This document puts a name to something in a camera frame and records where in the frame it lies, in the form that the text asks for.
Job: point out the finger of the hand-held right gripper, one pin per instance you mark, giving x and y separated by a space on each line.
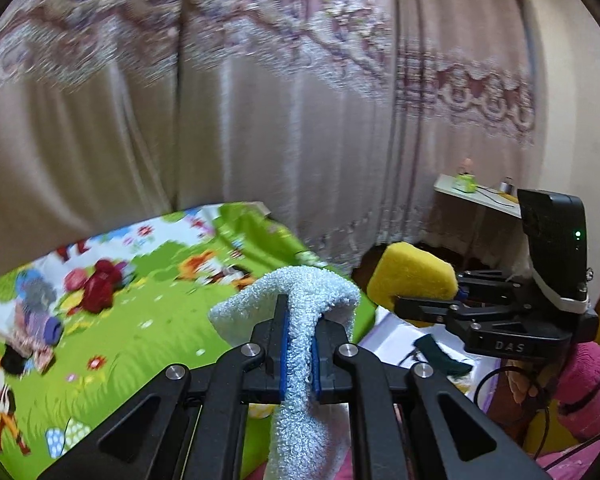
495 284
430 309

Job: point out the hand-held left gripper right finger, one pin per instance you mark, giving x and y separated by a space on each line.
316 360

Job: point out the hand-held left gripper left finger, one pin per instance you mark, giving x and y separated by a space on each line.
281 340

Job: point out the person's right hand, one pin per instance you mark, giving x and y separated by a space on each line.
590 385

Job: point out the small metal cup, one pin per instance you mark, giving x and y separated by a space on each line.
506 187

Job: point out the white side table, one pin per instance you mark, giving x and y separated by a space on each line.
460 195

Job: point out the green toy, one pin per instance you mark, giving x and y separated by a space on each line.
464 182

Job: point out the colourful printed blanket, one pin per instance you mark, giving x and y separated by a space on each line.
155 320

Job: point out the red cloth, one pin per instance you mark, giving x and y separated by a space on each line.
100 285

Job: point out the beige curtain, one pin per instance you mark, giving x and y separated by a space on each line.
255 135

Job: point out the black fuzzy sock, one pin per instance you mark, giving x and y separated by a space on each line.
14 360

